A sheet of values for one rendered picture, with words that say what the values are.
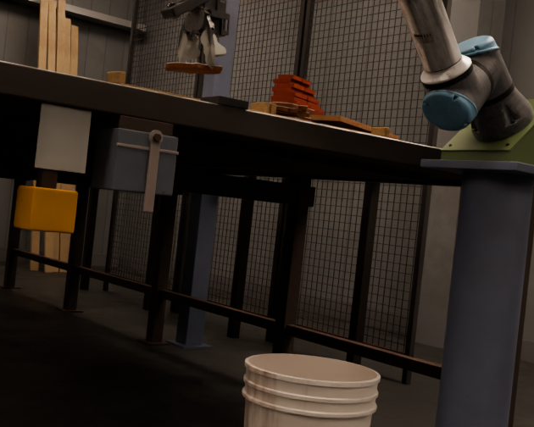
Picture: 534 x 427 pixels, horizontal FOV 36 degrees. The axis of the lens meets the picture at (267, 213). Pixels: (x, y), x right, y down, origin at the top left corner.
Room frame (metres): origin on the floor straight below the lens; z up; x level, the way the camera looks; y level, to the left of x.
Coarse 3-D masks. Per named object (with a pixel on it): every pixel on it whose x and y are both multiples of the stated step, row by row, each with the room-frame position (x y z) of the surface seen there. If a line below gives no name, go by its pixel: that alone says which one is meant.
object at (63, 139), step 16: (48, 112) 1.53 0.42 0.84; (64, 112) 1.55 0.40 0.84; (80, 112) 1.57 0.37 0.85; (48, 128) 1.54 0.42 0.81; (64, 128) 1.55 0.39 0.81; (80, 128) 1.57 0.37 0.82; (48, 144) 1.54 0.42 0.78; (64, 144) 1.56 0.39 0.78; (80, 144) 1.58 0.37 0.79; (48, 160) 1.54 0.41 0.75; (64, 160) 1.56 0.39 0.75; (80, 160) 1.58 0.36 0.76
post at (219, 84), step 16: (224, 64) 4.09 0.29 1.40; (208, 80) 4.11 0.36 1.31; (224, 80) 4.10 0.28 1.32; (208, 96) 4.10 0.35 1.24; (224, 96) 4.11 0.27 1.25; (192, 208) 4.12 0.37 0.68; (208, 208) 4.09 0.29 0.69; (192, 224) 4.11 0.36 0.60; (208, 224) 4.10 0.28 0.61; (192, 240) 4.09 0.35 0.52; (208, 240) 4.10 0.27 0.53; (192, 256) 4.08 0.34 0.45; (208, 256) 4.11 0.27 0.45; (192, 272) 4.07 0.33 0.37; (208, 272) 4.12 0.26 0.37; (192, 288) 4.07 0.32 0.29; (208, 288) 4.12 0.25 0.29; (192, 320) 4.08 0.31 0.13; (176, 336) 4.13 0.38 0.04; (192, 336) 4.09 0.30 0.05
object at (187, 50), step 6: (186, 36) 1.99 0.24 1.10; (192, 36) 2.01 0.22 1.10; (186, 42) 1.99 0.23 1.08; (192, 42) 2.02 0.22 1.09; (180, 48) 2.01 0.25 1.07; (186, 48) 2.01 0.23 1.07; (192, 48) 2.03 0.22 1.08; (180, 54) 2.01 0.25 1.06; (186, 54) 2.01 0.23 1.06; (192, 54) 2.04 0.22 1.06; (198, 54) 2.05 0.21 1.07; (180, 60) 2.01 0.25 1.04
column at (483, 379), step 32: (448, 160) 1.97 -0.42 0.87; (480, 192) 1.96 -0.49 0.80; (512, 192) 1.94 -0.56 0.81; (480, 224) 1.96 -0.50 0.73; (512, 224) 1.94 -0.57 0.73; (480, 256) 1.95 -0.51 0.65; (512, 256) 1.95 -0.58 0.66; (480, 288) 1.95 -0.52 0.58; (512, 288) 1.95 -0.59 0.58; (448, 320) 2.02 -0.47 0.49; (480, 320) 1.95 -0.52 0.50; (512, 320) 1.96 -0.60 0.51; (448, 352) 2.00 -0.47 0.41; (480, 352) 1.94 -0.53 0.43; (512, 352) 1.97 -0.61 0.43; (448, 384) 1.99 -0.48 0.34; (480, 384) 1.94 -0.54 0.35; (512, 384) 1.99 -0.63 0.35; (448, 416) 1.98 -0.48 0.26; (480, 416) 1.94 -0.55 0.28
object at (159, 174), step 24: (120, 120) 1.61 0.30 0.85; (144, 120) 1.64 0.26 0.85; (96, 144) 1.67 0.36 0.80; (120, 144) 1.60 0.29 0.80; (144, 144) 1.63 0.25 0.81; (168, 144) 1.66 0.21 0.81; (96, 168) 1.66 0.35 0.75; (120, 168) 1.60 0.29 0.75; (144, 168) 1.63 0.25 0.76; (168, 168) 1.66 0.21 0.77; (144, 192) 1.64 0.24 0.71; (168, 192) 1.67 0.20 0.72
